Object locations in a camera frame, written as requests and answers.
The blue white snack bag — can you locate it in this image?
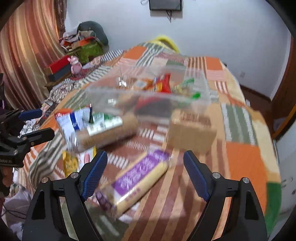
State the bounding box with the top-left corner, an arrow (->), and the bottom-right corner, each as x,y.
55,106 -> 92,150

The yellow chips bag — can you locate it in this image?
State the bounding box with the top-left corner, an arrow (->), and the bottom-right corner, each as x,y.
62,151 -> 78,178

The brown biscuit roll pack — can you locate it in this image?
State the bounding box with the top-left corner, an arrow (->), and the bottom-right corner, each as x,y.
67,113 -> 138,153

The purple coconut roll pack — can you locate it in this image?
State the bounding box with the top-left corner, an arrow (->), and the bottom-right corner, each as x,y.
95,149 -> 171,219

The brown wafer snack pack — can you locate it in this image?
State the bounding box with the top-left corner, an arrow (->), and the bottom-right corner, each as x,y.
166,109 -> 217,154

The pink plush toy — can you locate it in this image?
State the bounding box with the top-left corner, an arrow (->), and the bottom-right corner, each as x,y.
67,55 -> 82,75

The striped orange curtain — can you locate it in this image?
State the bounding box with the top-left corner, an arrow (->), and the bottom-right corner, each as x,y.
1,1 -> 67,109

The dark grey pillow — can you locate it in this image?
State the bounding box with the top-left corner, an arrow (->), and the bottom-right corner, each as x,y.
77,21 -> 108,46

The colourful patchwork bedspread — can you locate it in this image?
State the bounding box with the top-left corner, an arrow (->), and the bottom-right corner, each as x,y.
17,41 -> 283,241

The clear plastic storage bin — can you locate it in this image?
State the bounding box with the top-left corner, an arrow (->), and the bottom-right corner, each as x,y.
85,65 -> 211,124

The red sausage snack packet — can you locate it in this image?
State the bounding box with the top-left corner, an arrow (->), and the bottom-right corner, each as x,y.
156,73 -> 171,93

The green topped snack packet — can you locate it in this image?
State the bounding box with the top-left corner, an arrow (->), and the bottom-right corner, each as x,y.
174,78 -> 201,99

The yellow pillow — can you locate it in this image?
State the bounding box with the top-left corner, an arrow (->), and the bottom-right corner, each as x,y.
149,35 -> 180,53

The small wall monitor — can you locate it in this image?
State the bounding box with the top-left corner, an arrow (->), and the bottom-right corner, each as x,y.
149,0 -> 182,11

